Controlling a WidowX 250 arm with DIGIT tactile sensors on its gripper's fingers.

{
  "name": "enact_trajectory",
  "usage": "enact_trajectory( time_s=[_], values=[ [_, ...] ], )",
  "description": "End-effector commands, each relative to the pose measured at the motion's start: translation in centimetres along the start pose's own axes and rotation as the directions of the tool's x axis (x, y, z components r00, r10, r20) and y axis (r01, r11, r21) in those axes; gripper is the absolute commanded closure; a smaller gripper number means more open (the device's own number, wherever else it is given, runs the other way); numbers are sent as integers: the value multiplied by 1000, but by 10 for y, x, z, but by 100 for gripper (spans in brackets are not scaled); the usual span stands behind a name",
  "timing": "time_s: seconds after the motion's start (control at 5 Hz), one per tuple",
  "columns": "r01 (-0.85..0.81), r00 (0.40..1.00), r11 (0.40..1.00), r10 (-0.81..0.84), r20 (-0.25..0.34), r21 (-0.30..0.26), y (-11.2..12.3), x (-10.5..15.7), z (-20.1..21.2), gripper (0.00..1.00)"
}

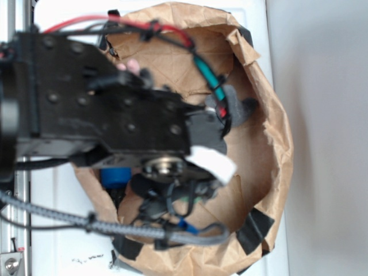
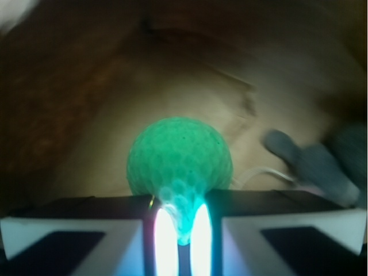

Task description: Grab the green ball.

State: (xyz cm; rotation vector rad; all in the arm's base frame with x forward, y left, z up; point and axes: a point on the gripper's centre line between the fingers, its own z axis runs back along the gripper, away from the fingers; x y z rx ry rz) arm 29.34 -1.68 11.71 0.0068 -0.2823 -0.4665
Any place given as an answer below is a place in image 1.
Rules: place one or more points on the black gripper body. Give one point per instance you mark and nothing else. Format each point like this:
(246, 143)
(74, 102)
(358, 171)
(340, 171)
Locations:
(161, 205)

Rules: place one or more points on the pink plush bunny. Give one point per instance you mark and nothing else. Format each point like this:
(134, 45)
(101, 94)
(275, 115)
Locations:
(131, 65)

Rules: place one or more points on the blue plastic bottle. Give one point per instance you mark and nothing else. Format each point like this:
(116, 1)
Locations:
(115, 178)

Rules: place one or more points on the grey plush bunny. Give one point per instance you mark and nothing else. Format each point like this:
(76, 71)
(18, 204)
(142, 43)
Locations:
(240, 110)

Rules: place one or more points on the green ball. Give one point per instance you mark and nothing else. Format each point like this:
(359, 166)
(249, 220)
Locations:
(187, 200)

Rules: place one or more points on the aluminium frame rail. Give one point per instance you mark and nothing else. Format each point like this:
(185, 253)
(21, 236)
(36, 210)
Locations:
(15, 240)

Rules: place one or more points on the brown paper bag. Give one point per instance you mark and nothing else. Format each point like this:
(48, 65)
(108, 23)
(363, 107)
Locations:
(251, 205)

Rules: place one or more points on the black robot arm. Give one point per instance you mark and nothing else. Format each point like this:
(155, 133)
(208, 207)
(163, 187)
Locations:
(63, 101)

